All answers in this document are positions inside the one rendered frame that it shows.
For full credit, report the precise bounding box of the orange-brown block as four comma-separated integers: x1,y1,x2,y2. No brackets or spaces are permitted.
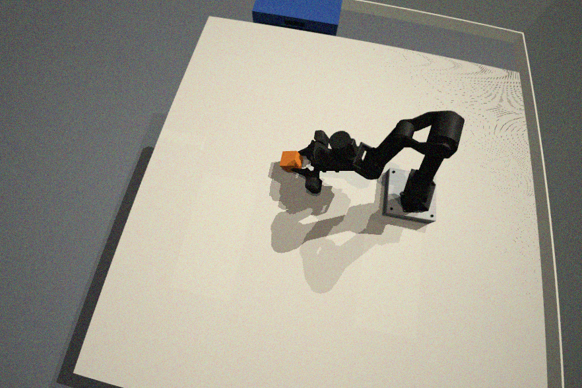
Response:
280,151,304,172

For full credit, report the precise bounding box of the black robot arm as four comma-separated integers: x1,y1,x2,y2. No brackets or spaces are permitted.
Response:
306,110,465,212

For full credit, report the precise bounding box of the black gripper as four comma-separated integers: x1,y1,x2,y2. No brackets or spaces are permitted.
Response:
291,130,340,194

